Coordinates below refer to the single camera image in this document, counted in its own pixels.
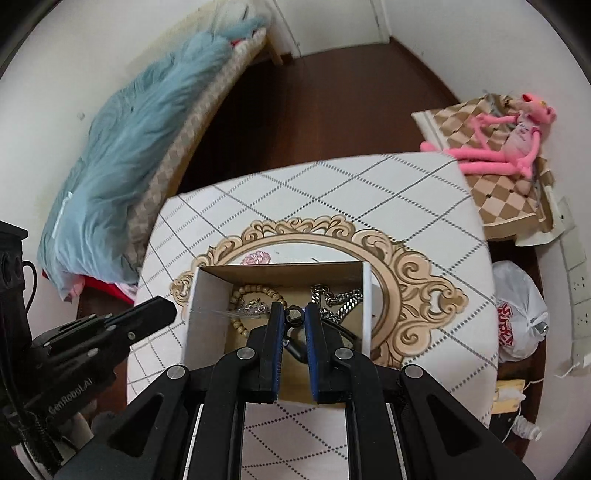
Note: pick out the beige checkered mattress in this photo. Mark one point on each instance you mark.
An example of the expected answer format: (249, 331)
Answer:
(175, 152)

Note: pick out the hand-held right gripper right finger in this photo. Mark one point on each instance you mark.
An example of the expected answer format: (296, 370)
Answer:
(311, 350)

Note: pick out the black fitness band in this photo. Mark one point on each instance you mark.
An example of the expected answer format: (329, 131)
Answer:
(295, 350)

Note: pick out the light blue quilt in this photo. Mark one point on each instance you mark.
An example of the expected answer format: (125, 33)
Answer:
(138, 161)

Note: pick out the pink plush toy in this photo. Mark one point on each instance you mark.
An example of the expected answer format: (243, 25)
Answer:
(489, 159)

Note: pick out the white plastic bag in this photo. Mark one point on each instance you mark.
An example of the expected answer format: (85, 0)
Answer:
(519, 300)

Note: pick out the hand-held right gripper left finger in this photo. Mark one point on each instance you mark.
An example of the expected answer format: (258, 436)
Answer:
(277, 350)

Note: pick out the white pillow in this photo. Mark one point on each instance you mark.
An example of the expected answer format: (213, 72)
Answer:
(231, 11)

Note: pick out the white power strip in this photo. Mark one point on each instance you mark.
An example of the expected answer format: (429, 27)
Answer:
(579, 295)

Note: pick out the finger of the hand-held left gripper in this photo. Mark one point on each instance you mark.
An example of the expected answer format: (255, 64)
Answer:
(143, 318)

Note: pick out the diamond patterned tablecloth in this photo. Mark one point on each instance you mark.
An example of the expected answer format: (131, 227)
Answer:
(323, 194)

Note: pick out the white cardboard box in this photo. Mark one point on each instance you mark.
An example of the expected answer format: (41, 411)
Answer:
(203, 332)

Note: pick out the red cloth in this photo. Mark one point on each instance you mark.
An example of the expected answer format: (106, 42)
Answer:
(106, 288)

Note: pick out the white door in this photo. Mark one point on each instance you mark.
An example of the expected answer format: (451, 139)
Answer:
(332, 25)

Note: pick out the beige small box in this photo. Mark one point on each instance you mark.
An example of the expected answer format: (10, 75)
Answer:
(508, 397)

